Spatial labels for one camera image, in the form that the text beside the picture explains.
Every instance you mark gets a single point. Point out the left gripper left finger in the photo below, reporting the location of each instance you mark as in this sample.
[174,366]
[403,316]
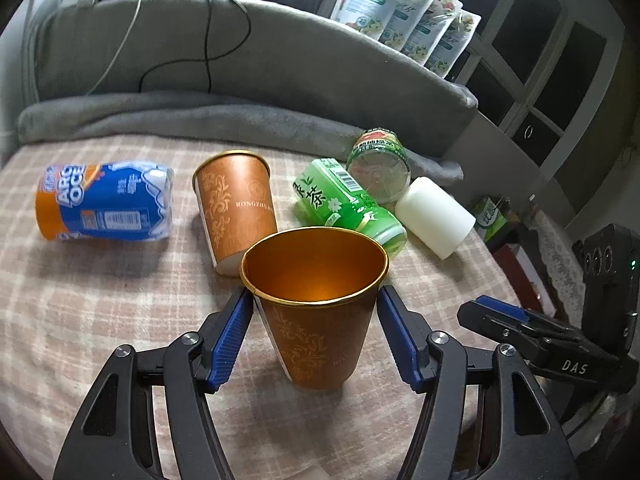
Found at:
[113,434]

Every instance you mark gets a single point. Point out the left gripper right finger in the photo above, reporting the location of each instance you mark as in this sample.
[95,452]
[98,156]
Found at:
[517,435]

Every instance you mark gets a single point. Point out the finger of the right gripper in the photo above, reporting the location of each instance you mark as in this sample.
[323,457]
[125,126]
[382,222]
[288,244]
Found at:
[520,334]
[503,307]

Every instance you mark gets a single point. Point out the orange cup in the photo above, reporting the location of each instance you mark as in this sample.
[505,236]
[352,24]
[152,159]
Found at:
[315,289]
[235,204]

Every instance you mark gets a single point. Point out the orange cup beside blue bottle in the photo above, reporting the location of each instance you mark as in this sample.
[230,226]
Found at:
[235,204]

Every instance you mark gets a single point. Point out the red bag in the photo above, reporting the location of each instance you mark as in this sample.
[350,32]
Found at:
[524,279]

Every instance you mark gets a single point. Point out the green paper bag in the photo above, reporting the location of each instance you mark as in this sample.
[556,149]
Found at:
[490,214]

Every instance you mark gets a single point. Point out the checkered beige table cloth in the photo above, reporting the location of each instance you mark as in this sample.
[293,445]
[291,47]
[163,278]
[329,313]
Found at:
[65,306]

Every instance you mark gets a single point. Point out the clear bottle green label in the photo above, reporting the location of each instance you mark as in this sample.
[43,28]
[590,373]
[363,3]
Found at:
[379,163]

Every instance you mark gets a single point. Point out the green tea bottle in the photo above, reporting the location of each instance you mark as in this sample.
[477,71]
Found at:
[329,196]

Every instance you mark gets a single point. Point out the grey plush blanket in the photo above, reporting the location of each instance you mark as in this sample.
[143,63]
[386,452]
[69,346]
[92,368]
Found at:
[242,71]

